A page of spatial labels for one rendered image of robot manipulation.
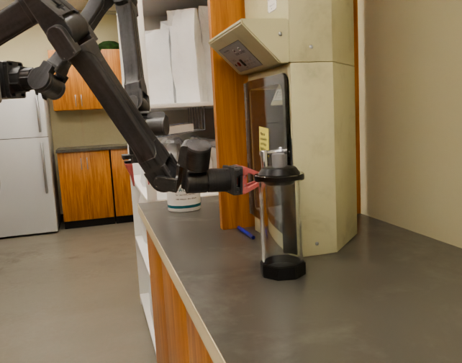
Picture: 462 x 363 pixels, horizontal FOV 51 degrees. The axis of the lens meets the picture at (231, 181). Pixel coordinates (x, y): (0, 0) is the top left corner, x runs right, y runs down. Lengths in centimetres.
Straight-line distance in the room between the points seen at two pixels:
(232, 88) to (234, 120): 10
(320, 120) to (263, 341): 58
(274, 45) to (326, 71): 14
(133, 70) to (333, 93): 66
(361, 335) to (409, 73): 88
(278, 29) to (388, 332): 69
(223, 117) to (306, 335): 83
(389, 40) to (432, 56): 20
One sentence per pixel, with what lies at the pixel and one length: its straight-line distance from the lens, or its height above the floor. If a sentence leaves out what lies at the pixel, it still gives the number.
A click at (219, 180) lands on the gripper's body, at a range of 113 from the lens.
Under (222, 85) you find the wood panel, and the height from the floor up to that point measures 139.
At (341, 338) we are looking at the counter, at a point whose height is 94.
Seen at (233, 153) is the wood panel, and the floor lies 118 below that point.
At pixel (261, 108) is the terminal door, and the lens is 132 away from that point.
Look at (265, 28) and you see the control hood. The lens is 115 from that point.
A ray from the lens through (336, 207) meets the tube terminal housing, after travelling 123.
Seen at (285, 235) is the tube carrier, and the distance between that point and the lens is 104.
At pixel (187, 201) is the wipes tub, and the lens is 183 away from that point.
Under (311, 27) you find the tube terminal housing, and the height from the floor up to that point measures 149.
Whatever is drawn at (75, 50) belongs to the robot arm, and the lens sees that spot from 105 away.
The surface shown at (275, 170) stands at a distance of 102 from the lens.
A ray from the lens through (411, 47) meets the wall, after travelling 150.
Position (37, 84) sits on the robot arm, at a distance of 168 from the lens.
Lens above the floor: 130
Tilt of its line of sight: 8 degrees down
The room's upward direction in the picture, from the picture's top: 3 degrees counter-clockwise
